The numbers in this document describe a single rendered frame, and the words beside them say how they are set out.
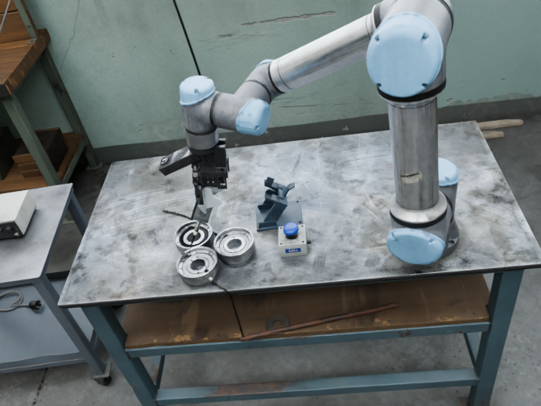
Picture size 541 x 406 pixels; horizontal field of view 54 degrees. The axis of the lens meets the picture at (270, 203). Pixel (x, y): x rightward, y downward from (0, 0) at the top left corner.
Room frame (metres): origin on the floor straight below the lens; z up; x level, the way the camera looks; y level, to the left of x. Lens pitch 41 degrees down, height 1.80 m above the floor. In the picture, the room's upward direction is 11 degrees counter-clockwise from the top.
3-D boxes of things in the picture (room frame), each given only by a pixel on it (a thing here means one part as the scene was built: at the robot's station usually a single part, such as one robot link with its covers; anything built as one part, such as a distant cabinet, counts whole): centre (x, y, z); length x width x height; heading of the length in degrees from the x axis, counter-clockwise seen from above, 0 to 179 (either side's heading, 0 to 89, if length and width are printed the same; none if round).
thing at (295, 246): (0.95, -0.04, 0.82); 0.08 x 0.07 x 0.05; 82
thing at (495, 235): (1.13, -0.05, 0.79); 1.20 x 0.60 x 0.02; 82
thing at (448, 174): (0.89, -0.37, 0.97); 0.13 x 0.12 x 0.14; 150
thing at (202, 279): (0.93, 0.21, 0.82); 0.10 x 0.10 x 0.04
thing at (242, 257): (0.98, 0.11, 0.82); 0.10 x 0.10 x 0.04
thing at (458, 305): (1.13, -0.05, 0.40); 1.17 x 0.59 x 0.80; 82
